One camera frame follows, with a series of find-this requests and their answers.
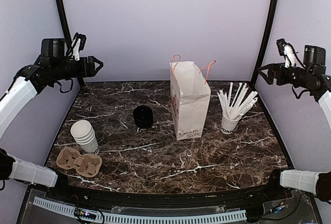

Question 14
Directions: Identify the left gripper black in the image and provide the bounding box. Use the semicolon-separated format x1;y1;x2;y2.
52;55;103;81

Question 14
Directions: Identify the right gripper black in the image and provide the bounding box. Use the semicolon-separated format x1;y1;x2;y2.
258;62;312;87

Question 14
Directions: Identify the stack of white paper cups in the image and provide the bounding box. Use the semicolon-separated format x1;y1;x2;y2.
70;120;100;155

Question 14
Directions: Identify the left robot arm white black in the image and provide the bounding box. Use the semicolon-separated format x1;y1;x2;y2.
1;33;103;201

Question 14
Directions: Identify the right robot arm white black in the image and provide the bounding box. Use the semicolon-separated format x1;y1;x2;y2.
257;39;330;204

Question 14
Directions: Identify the white paper takeout bag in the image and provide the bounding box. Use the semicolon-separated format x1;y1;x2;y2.
170;54;216;141

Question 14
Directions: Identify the bundle of white wrapped straws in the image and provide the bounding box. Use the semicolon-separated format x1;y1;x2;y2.
217;82;258;121

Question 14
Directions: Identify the white cup holding straws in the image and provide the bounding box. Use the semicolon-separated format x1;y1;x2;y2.
221;115;240;135

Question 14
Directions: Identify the stack of black cup lids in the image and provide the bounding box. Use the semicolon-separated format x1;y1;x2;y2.
133;105;154;129

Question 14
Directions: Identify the brown cardboard cup carrier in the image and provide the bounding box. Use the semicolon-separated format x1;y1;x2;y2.
56;147;102;178

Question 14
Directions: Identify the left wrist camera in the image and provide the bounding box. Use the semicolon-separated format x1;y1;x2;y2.
69;33;87;61

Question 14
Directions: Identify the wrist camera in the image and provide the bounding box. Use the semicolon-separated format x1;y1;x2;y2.
276;38;296;68
69;33;87;61

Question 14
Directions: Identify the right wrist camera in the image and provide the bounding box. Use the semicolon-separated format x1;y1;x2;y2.
276;38;296;68

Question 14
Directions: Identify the left black frame post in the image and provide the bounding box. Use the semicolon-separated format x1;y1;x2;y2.
55;0;72;47

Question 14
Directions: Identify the black frame post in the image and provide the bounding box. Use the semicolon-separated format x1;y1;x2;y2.
248;0;282;87
55;0;72;47

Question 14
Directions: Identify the right black frame post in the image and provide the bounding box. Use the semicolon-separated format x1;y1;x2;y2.
248;0;282;87

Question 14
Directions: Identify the white slotted cable duct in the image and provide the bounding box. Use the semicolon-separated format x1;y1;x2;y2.
33;197;247;223

